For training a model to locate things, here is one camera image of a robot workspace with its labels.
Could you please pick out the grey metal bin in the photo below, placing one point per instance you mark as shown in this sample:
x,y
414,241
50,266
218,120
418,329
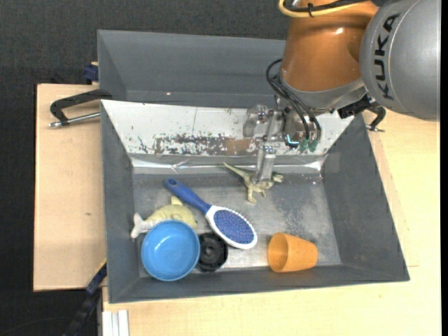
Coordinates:
x,y
301,219

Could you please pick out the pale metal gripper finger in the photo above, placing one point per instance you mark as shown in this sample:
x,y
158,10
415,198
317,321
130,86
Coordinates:
x,y
269,168
261,166

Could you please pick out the orange plastic cup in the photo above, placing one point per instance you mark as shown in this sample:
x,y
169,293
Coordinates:
x,y
294,253

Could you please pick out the pale green toy dinosaur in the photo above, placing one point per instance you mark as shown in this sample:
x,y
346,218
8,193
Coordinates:
x,y
255,188

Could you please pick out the black cylinder on white bracket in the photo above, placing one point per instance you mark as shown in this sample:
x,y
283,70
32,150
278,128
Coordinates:
x,y
351,108

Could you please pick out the black round ribbed lid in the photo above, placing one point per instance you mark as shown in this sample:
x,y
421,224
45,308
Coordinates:
x,y
211,252

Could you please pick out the blue and white hairbrush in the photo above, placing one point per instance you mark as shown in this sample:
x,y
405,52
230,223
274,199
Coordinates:
x,y
232,227

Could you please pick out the yellow and white toy dolphin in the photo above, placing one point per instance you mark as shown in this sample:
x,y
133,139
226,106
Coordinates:
x,y
168,213

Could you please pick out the blue plastic bowl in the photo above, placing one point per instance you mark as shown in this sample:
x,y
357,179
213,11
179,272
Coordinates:
x,y
169,250

